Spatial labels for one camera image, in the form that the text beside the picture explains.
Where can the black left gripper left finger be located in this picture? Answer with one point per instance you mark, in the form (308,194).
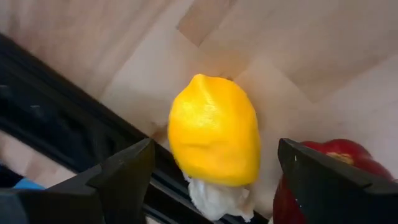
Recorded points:
(121,186)

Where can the white garlic bulb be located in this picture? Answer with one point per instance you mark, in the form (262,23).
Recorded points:
(217,200)

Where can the yellow lemon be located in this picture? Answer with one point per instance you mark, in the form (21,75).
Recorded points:
(214,130)

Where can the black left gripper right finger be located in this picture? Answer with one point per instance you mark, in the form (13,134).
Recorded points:
(335,193)

